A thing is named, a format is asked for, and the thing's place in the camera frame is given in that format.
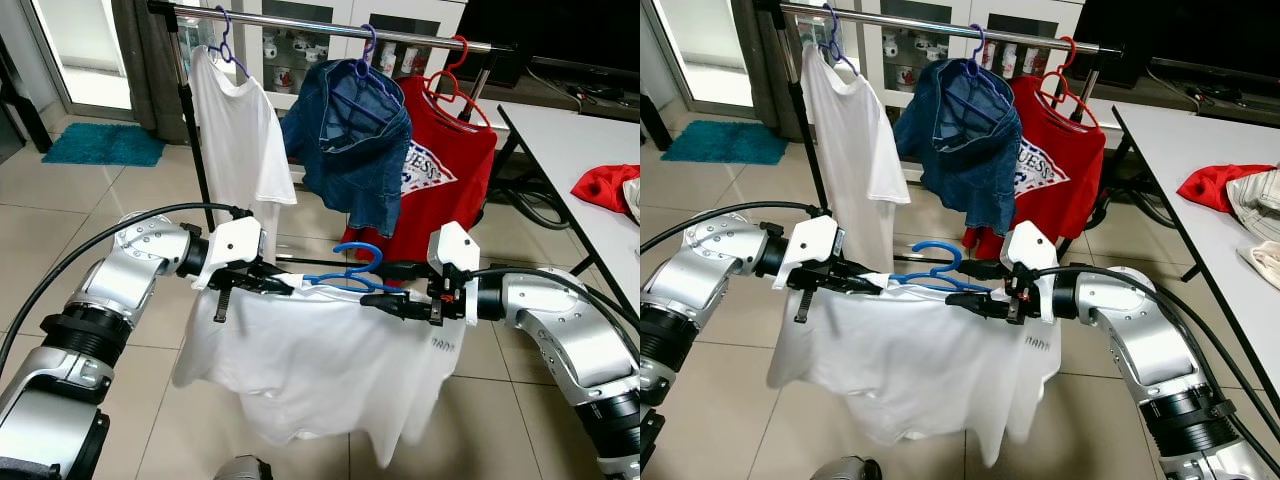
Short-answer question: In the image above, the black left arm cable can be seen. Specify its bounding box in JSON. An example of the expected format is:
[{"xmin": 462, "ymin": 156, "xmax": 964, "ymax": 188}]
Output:
[
  {"xmin": 640, "ymin": 200, "xmax": 831, "ymax": 256},
  {"xmin": 0, "ymin": 202, "xmax": 251, "ymax": 376}
]

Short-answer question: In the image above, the teal shaggy mat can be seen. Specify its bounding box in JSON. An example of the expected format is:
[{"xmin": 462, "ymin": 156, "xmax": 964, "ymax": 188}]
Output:
[
  {"xmin": 42, "ymin": 122, "xmax": 166, "ymax": 168},
  {"xmin": 660, "ymin": 122, "xmax": 789, "ymax": 166}
]

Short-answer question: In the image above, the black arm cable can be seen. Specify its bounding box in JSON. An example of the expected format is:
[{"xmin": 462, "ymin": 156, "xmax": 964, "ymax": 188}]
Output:
[
  {"xmin": 1035, "ymin": 260, "xmax": 1280, "ymax": 456},
  {"xmin": 0, "ymin": 202, "xmax": 251, "ymax": 376},
  {"xmin": 470, "ymin": 262, "xmax": 641, "ymax": 351},
  {"xmin": 640, "ymin": 200, "xmax": 831, "ymax": 256}
]

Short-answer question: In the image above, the white printed t-shirt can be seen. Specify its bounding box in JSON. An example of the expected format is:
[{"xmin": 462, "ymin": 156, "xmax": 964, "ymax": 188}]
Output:
[
  {"xmin": 172, "ymin": 275, "xmax": 468, "ymax": 469},
  {"xmin": 767, "ymin": 275, "xmax": 1063, "ymax": 469}
]

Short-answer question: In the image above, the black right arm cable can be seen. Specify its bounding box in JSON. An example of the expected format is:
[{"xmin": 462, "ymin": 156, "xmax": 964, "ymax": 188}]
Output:
[
  {"xmin": 1035, "ymin": 260, "xmax": 1280, "ymax": 456},
  {"xmin": 470, "ymin": 262, "xmax": 641, "ymax": 351}
]

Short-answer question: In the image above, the purple clothes hanger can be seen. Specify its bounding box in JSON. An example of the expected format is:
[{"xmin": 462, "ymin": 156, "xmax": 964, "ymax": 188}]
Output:
[
  {"xmin": 935, "ymin": 25, "xmax": 1021, "ymax": 126},
  {"xmin": 820, "ymin": 3, "xmax": 863, "ymax": 79},
  {"xmin": 325, "ymin": 25, "xmax": 411, "ymax": 131},
  {"xmin": 208, "ymin": 5, "xmax": 251, "ymax": 81}
]

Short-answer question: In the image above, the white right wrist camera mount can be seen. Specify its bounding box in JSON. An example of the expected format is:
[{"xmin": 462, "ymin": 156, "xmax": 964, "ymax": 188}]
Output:
[
  {"xmin": 1003, "ymin": 222, "xmax": 1063, "ymax": 326},
  {"xmin": 428, "ymin": 222, "xmax": 481, "ymax": 326}
]

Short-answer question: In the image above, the white glass-door cabinet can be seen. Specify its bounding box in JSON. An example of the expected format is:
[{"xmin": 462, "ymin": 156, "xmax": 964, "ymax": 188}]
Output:
[
  {"xmin": 860, "ymin": 0, "xmax": 1086, "ymax": 96},
  {"xmin": 210, "ymin": 0, "xmax": 466, "ymax": 96}
]

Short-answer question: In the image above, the blue denim garment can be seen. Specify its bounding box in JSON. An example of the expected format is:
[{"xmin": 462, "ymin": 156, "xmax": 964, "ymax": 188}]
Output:
[
  {"xmin": 895, "ymin": 58, "xmax": 1023, "ymax": 236},
  {"xmin": 280, "ymin": 58, "xmax": 413, "ymax": 238}
]

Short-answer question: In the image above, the black television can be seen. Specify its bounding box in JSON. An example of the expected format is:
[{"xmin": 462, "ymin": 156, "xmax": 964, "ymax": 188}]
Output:
[
  {"xmin": 1070, "ymin": 0, "xmax": 1280, "ymax": 91},
  {"xmin": 455, "ymin": 0, "xmax": 641, "ymax": 81}
]

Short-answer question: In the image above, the silver clothes rack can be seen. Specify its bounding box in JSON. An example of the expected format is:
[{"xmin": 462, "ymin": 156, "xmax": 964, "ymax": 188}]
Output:
[
  {"xmin": 148, "ymin": 0, "xmax": 523, "ymax": 241},
  {"xmin": 762, "ymin": 0, "xmax": 1128, "ymax": 241}
]

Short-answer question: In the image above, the grey curtain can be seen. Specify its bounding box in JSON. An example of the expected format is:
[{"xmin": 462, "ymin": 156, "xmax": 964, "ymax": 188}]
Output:
[
  {"xmin": 110, "ymin": 0, "xmax": 191, "ymax": 141},
  {"xmin": 730, "ymin": 0, "xmax": 801, "ymax": 141}
]

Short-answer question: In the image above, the red Guess t-shirt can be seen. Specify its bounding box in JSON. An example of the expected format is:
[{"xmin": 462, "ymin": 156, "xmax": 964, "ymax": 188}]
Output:
[
  {"xmin": 963, "ymin": 75, "xmax": 1106, "ymax": 263},
  {"xmin": 345, "ymin": 75, "xmax": 498, "ymax": 266}
]

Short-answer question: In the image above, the red clothes hanger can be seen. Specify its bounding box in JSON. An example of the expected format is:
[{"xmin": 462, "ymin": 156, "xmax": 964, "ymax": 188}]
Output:
[
  {"xmin": 1030, "ymin": 37, "xmax": 1101, "ymax": 131},
  {"xmin": 420, "ymin": 37, "xmax": 493, "ymax": 131}
]

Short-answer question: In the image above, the plain white t-shirt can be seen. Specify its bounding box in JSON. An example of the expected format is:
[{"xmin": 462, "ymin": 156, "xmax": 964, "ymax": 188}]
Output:
[
  {"xmin": 188, "ymin": 45, "xmax": 298, "ymax": 266},
  {"xmin": 800, "ymin": 42, "xmax": 911, "ymax": 271}
]

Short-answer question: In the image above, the white shirt with plaid lining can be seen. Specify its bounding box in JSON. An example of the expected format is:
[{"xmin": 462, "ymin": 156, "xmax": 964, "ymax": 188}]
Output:
[{"xmin": 1238, "ymin": 240, "xmax": 1280, "ymax": 293}]

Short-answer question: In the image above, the bright glass door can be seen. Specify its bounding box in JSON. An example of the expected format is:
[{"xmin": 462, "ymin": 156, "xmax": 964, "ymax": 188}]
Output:
[
  {"xmin": 655, "ymin": 0, "xmax": 746, "ymax": 111},
  {"xmin": 30, "ymin": 0, "xmax": 136, "ymax": 111}
]

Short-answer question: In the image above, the blue plastic clothes hanger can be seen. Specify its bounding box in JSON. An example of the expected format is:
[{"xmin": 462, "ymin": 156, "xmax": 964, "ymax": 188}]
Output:
[
  {"xmin": 888, "ymin": 242, "xmax": 991, "ymax": 294},
  {"xmin": 302, "ymin": 242, "xmax": 406, "ymax": 294}
]

